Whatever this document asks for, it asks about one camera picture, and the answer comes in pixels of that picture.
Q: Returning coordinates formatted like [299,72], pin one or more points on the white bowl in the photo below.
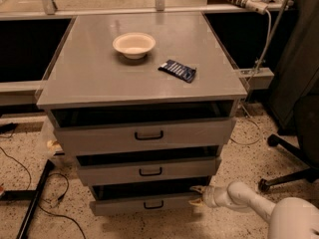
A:
[134,45]

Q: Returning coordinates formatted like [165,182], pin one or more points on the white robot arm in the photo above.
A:
[289,218]

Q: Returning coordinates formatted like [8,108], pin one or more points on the grey drawer cabinet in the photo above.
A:
[92,84]

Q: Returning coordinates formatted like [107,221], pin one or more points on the dark blue snack packet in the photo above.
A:
[178,70]

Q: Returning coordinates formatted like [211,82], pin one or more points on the grey drawer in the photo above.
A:
[107,174]
[142,203]
[103,139]

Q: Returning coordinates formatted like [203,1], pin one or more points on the grey middle drawer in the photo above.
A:
[107,174]

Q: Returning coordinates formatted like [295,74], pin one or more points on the grey metal frame rail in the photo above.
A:
[20,93]

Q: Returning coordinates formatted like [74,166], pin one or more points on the grey bottom drawer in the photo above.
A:
[142,203]

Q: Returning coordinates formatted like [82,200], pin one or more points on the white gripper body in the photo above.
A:
[208,196]

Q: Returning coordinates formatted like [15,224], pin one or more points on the black floor stand bar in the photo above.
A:
[33,196]

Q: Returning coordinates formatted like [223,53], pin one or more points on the black office chair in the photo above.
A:
[306,120]

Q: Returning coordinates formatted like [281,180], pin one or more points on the grey top drawer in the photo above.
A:
[103,139]

